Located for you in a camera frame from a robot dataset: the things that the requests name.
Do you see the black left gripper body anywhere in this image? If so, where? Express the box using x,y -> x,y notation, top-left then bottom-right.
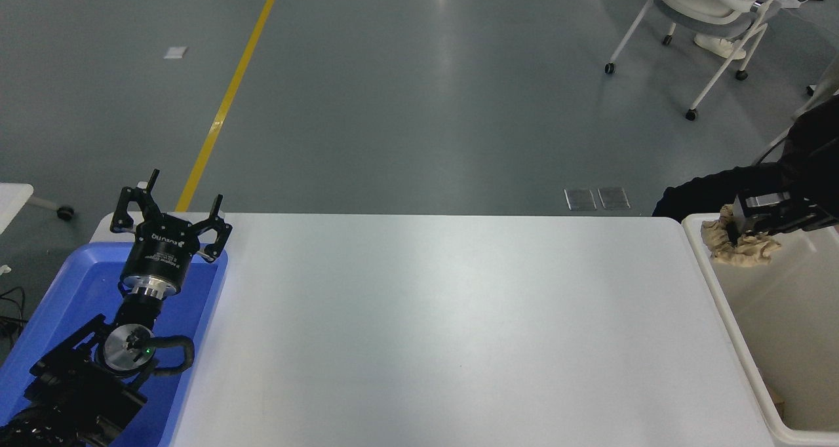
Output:
119,212 -> 201,290

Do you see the tan paper ball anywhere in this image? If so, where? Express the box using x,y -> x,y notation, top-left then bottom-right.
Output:
701,204 -> 783,270

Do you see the person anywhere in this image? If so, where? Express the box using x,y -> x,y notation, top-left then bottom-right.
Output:
652,96 -> 839,220

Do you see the blue plastic tray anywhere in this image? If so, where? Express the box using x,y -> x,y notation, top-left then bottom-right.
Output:
0,241 -> 229,447

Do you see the large pale plastic bin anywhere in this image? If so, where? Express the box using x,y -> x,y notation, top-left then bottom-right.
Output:
681,212 -> 839,447

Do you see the white side table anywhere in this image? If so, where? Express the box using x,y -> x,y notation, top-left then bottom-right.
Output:
0,183 -> 75,235

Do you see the grey metal floor plate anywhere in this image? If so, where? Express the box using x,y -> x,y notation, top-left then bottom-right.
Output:
564,187 -> 598,211
597,186 -> 632,211

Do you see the white shoe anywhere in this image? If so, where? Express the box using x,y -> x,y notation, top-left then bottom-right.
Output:
693,32 -> 748,60

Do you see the white wheeled chair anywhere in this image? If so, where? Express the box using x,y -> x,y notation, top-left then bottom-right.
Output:
604,0 -> 830,122

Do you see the white furniture frame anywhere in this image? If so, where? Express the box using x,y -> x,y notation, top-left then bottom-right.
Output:
752,54 -> 839,167

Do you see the black cable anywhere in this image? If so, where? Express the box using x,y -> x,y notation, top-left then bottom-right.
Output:
0,285 -> 27,343

